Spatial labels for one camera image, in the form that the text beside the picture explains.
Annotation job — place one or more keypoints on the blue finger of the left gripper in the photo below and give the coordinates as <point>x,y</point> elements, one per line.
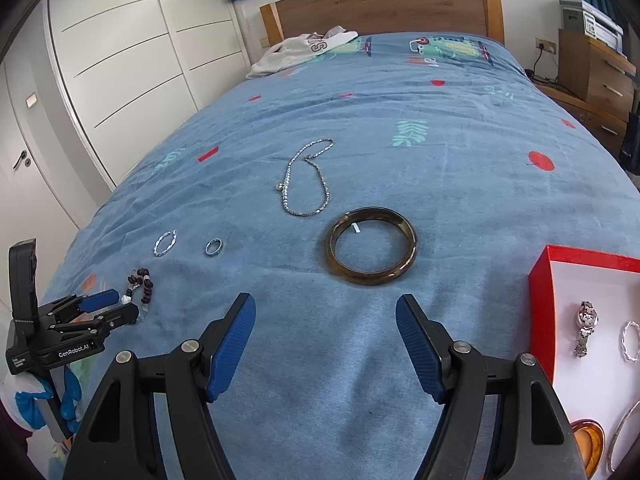
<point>110,317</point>
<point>95,301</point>

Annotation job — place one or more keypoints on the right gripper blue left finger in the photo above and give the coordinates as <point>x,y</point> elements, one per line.
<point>118,437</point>

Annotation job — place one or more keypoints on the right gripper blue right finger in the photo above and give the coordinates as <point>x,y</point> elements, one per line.
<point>532,438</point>

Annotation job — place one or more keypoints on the amber resin bangle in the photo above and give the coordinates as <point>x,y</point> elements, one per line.
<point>590,438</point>

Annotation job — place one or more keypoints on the silver wrist watch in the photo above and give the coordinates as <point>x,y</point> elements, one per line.
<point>587,319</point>

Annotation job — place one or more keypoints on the dark tortoiseshell bangle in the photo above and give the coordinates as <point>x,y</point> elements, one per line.
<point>370,246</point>

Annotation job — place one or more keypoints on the red jewelry box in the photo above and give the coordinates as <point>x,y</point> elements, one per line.
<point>604,385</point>

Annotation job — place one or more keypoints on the left hand blue white glove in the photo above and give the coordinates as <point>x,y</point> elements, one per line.
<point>24,395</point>

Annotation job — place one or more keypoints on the white door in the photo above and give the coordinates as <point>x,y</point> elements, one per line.
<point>28,207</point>

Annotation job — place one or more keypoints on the white wardrobe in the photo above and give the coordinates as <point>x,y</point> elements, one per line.
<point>136,70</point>

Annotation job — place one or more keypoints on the blue patterned bedspread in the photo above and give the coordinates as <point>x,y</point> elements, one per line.
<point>423,163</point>

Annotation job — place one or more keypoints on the white clothing on bed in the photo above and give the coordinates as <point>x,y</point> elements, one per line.
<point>300,49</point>

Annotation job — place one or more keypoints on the low wooden nightstand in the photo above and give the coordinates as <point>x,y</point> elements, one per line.
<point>608,129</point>

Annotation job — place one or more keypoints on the wooden headboard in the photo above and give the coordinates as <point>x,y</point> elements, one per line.
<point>289,18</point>

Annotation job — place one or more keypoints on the wooden drawer cabinet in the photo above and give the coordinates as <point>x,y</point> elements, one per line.
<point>596,73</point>

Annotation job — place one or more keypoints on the white printer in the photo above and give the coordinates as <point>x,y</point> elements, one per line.
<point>581,16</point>

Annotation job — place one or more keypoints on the wall power socket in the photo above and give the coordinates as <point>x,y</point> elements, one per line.
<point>546,45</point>

